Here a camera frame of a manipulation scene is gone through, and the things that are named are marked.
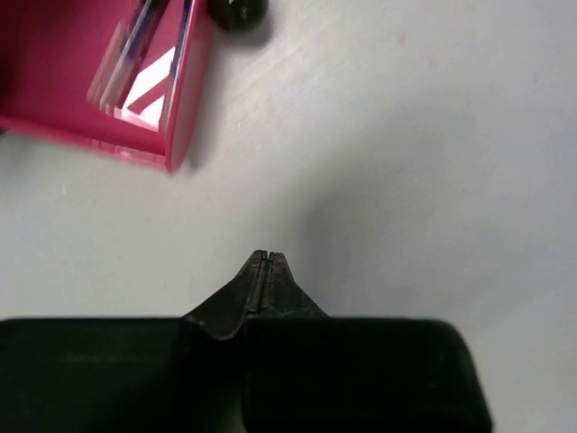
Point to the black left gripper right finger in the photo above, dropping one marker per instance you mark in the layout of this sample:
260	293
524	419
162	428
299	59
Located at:
307	372

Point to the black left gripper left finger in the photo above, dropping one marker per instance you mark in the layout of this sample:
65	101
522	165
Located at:
126	374

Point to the blue capped clear pen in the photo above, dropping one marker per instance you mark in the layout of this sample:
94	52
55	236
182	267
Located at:
124	56

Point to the black pink drawer organizer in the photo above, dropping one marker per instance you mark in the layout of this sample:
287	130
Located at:
50	51

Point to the purple capped clear pen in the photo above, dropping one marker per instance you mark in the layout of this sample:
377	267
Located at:
175	66

